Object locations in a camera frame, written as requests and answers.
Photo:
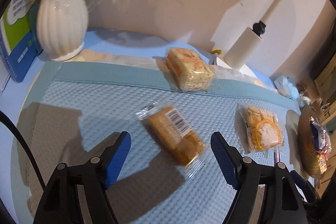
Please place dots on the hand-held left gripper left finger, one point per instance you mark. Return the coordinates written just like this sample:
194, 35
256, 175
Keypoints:
118, 158

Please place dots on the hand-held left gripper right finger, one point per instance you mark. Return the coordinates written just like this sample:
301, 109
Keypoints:
223, 158

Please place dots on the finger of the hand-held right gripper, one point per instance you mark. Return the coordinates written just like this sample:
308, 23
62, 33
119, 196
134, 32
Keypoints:
303, 183

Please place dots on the orange stick snack packet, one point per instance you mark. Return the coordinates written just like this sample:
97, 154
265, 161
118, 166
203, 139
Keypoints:
321, 162

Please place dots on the woven basket with snacks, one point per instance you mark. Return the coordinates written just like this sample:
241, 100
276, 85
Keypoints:
305, 140

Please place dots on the purple snack bag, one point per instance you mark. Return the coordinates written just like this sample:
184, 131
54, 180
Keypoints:
319, 132

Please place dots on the yellow cracker packet with barcode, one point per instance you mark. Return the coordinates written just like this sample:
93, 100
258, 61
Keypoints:
173, 134

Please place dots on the round-label biscuit packet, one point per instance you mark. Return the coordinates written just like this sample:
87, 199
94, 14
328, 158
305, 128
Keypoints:
260, 127

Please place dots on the blue textured table mat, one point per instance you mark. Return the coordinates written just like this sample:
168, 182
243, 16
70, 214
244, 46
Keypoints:
92, 98

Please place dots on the white roll holder base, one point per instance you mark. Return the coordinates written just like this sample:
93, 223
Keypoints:
248, 72

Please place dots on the pale rice cracker packet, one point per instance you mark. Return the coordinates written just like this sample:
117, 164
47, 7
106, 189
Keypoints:
189, 69

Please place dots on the light blue plastic bag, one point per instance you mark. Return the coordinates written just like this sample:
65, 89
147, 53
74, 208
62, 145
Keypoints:
286, 85

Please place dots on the beige cabinet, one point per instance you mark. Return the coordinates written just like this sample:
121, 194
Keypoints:
326, 82

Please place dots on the small yellow item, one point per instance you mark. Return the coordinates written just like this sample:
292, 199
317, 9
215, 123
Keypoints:
217, 51

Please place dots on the white paper towel roll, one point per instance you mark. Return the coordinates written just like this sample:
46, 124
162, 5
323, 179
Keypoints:
242, 48

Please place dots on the black roll holder knob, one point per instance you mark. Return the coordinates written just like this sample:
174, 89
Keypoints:
259, 28

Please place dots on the white ribbed vase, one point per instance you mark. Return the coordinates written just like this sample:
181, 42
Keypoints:
61, 22

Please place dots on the green and blue box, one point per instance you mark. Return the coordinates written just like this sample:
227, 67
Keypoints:
18, 29

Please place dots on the dark wall screen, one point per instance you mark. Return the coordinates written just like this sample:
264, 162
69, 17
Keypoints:
325, 50

